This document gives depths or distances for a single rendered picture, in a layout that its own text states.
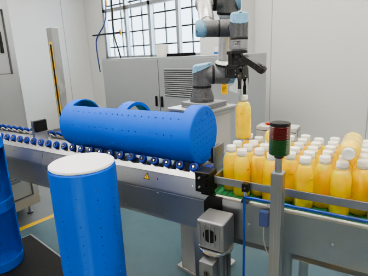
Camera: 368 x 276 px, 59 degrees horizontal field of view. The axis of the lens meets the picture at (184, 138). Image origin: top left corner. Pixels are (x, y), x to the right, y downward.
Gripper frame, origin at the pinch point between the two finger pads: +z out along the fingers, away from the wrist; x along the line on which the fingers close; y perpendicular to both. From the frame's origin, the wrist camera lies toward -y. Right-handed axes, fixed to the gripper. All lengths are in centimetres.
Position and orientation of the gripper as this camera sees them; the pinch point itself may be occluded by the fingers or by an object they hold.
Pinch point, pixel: (243, 96)
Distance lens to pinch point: 146.3
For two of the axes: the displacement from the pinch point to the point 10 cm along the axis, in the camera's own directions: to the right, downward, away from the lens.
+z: 0.4, 9.7, 2.6
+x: -5.1, 2.4, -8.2
